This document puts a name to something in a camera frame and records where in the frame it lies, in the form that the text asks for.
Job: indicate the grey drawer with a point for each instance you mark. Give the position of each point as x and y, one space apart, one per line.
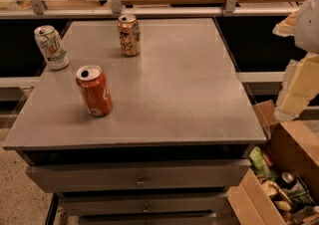
139 175
143 204
194 218

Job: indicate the white green 7up can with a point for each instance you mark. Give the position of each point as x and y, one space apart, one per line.
51 47

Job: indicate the top grey drawer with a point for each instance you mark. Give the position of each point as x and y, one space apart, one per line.
139 175

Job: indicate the grey drawer cabinet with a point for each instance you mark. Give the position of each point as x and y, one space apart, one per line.
179 99

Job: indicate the orange patterned soda can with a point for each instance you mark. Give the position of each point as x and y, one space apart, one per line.
129 34

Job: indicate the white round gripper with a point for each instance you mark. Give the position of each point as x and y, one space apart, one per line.
308 27

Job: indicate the silver can in box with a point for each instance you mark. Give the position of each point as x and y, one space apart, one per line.
286 180

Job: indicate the red coke can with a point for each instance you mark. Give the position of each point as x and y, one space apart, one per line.
93 86

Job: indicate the bottom grey drawer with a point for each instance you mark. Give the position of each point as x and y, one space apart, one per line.
194 218

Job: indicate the middle grey drawer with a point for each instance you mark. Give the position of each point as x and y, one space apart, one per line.
143 204

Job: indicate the cardboard box of snacks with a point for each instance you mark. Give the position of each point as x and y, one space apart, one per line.
293 147

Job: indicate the green snack bag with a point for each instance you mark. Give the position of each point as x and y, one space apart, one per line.
258 164

